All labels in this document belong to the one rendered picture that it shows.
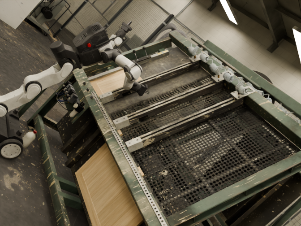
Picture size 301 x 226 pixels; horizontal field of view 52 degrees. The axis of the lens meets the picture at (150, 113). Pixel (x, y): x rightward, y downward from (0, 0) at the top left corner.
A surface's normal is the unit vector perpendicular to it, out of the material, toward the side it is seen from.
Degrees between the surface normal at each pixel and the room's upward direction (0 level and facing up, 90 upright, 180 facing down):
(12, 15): 90
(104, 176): 90
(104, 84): 59
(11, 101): 90
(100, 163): 90
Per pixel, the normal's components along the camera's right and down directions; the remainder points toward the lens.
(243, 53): -0.50, -0.36
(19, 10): 0.50, 0.62
